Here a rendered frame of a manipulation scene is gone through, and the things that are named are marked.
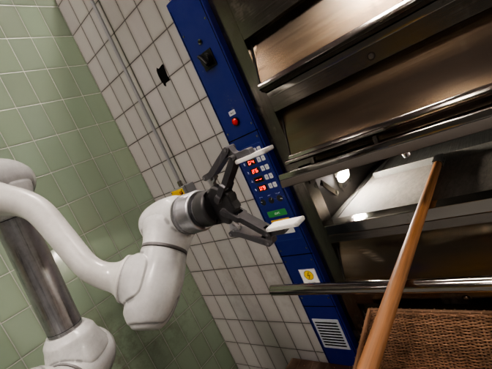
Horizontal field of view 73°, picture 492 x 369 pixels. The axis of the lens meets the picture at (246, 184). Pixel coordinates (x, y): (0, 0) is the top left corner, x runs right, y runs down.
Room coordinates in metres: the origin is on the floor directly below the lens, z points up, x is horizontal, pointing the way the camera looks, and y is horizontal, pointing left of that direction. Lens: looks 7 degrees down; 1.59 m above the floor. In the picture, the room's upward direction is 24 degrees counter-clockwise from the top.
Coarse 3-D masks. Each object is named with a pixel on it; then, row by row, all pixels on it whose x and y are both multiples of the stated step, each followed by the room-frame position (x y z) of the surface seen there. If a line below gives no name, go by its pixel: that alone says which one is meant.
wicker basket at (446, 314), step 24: (408, 312) 1.02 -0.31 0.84; (432, 312) 0.97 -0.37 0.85; (456, 312) 0.92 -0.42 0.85; (480, 312) 0.88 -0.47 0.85; (408, 336) 1.02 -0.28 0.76; (432, 336) 0.97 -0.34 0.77; (456, 336) 0.92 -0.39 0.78; (480, 336) 0.88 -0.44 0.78; (384, 360) 1.08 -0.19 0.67; (408, 360) 1.02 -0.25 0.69; (432, 360) 0.97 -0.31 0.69; (480, 360) 0.88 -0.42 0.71
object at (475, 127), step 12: (480, 120) 0.70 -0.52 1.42; (444, 132) 0.74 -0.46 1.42; (456, 132) 0.73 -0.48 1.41; (468, 132) 0.71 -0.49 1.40; (408, 144) 0.80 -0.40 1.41; (420, 144) 0.78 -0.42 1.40; (432, 144) 0.76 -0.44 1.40; (372, 156) 0.86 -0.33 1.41; (384, 156) 0.84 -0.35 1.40; (324, 168) 0.95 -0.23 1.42; (336, 168) 0.93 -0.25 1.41; (348, 168) 0.90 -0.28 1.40; (288, 180) 1.04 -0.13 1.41; (300, 180) 1.01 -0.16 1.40
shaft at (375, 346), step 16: (432, 176) 1.09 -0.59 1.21; (432, 192) 1.00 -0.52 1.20; (416, 224) 0.82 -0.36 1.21; (416, 240) 0.76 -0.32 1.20; (400, 256) 0.70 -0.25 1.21; (400, 272) 0.65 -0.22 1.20; (400, 288) 0.61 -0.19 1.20; (384, 304) 0.57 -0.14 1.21; (384, 320) 0.54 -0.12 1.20; (368, 336) 0.52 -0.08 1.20; (384, 336) 0.51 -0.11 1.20; (368, 352) 0.48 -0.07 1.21; (368, 368) 0.45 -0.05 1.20
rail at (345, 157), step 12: (456, 120) 0.73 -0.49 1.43; (468, 120) 0.71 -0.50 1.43; (420, 132) 0.78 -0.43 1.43; (432, 132) 0.76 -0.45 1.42; (384, 144) 0.83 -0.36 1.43; (396, 144) 0.82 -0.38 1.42; (348, 156) 0.90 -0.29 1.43; (360, 156) 0.88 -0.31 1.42; (300, 168) 1.01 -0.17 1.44; (312, 168) 0.98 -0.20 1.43
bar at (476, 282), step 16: (272, 288) 0.90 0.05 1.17; (288, 288) 0.86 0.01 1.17; (304, 288) 0.83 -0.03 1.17; (320, 288) 0.79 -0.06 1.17; (336, 288) 0.76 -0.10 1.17; (352, 288) 0.74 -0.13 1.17; (368, 288) 0.71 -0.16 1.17; (384, 288) 0.69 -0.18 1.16; (416, 288) 0.64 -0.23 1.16; (432, 288) 0.62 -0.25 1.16; (448, 288) 0.60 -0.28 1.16; (464, 288) 0.58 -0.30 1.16; (480, 288) 0.57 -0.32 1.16
